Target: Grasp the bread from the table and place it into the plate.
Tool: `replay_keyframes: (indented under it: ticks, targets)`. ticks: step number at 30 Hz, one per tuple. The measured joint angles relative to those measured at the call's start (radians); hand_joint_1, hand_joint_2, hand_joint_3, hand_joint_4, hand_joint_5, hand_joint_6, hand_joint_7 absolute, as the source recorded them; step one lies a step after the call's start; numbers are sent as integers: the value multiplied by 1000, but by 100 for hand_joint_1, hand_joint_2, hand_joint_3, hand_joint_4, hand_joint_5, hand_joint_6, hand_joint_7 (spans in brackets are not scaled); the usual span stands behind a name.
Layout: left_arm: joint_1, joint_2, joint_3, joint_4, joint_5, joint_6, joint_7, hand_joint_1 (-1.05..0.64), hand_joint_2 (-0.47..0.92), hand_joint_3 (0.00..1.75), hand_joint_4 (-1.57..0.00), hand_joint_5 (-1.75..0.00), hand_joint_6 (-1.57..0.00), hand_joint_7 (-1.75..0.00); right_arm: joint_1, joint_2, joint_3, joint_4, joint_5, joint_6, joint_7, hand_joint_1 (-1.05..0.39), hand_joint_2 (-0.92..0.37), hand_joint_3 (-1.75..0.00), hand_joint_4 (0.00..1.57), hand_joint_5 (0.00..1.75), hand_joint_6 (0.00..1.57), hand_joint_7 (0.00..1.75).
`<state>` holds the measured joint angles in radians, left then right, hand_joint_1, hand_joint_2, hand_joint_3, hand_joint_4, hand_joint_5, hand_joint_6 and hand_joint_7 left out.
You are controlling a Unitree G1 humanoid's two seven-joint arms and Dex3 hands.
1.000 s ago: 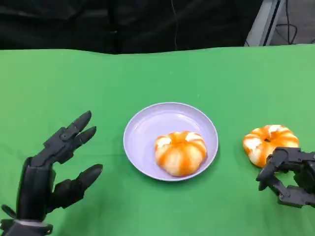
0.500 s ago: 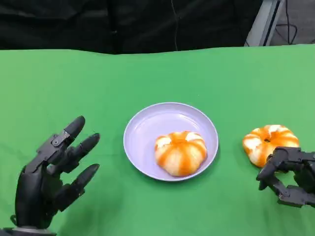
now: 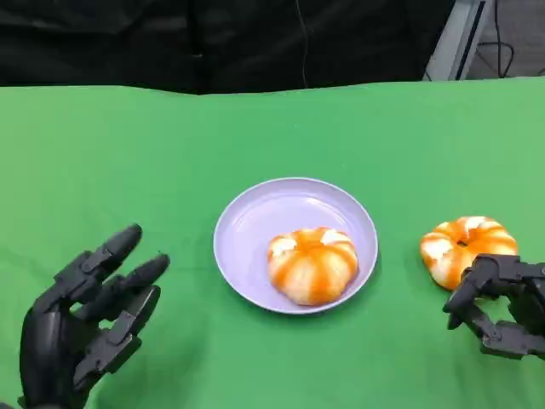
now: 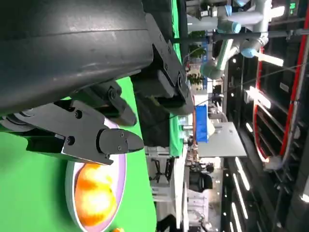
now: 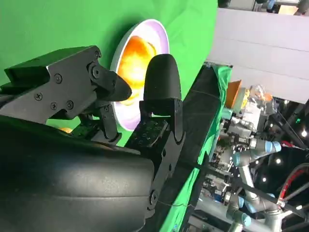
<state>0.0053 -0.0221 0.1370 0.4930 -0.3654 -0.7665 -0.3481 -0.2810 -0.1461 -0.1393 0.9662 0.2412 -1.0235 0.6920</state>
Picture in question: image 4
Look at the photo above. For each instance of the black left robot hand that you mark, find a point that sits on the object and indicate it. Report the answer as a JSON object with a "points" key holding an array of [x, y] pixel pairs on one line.
{"points": [[72, 48]]}

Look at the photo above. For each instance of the lilac plate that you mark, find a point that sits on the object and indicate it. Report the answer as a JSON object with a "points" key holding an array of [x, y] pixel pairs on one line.
{"points": [[119, 169]]}

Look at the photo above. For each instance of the blue plastic crate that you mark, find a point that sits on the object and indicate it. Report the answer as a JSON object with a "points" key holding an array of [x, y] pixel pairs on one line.
{"points": [[201, 123]]}

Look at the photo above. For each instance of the green table cloth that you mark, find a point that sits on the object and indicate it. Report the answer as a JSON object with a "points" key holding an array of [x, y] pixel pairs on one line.
{"points": [[31, 193]]}

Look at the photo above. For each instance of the grey table panel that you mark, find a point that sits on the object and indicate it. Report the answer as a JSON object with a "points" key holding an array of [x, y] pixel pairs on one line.
{"points": [[224, 142]]}

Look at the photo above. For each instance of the black office chair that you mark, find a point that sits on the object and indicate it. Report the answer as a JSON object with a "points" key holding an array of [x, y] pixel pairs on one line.
{"points": [[201, 182]]}

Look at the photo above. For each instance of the green exit sign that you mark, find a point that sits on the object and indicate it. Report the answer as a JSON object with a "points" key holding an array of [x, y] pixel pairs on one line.
{"points": [[292, 8]]}

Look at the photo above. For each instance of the red ceiling pipe loop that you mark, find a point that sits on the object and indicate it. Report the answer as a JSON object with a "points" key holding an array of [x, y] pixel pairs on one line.
{"points": [[294, 84]]}

